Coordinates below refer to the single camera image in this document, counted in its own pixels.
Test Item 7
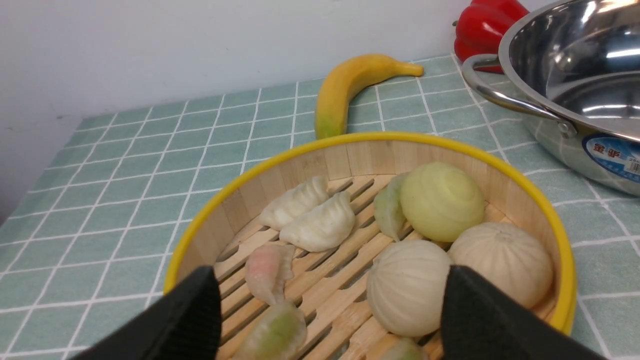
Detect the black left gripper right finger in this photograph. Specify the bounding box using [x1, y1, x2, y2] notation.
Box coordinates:
[440, 265, 602, 360]

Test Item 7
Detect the white bun right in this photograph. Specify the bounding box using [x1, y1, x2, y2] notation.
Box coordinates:
[447, 222, 554, 309]

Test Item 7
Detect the stainless steel pot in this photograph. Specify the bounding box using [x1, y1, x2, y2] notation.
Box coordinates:
[461, 0, 640, 196]

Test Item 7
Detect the green striped dumpling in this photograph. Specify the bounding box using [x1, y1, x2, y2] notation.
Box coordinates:
[233, 300, 307, 360]

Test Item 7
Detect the pale green dumpling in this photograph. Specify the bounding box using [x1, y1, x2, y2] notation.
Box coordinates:
[374, 172, 409, 242]

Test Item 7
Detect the yellow rimmed bamboo steamer basket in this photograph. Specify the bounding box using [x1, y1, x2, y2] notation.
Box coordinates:
[164, 132, 578, 360]

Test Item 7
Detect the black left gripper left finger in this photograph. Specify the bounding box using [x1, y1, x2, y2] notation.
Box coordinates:
[73, 266, 222, 360]

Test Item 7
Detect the white dumpling front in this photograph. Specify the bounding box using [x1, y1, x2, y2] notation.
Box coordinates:
[279, 191, 355, 252]

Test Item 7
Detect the green checkered tablecloth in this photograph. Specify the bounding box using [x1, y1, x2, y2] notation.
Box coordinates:
[0, 54, 639, 360]

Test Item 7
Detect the white dumpling rear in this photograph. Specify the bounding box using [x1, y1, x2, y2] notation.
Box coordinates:
[258, 176, 329, 231]

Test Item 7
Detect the yellow banana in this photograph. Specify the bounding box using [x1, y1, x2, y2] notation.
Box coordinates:
[314, 54, 425, 140]

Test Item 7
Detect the green dumpling at edge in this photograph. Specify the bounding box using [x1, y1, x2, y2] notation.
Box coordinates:
[381, 338, 430, 360]

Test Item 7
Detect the pink dumpling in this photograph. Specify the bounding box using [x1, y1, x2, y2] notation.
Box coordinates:
[244, 244, 296, 306]

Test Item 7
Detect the yellow green bun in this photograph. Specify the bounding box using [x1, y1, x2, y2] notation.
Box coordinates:
[400, 161, 485, 243]

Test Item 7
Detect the white bun left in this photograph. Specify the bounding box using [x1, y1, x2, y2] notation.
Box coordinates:
[366, 240, 453, 338]

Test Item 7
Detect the white dumpling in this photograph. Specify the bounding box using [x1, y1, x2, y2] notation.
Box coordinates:
[258, 176, 329, 231]
[279, 191, 355, 252]

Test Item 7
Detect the white bun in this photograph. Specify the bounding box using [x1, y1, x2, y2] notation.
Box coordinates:
[366, 240, 453, 338]
[447, 222, 554, 309]

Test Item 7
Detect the red bell pepper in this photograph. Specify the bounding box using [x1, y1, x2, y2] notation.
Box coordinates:
[452, 0, 530, 63]

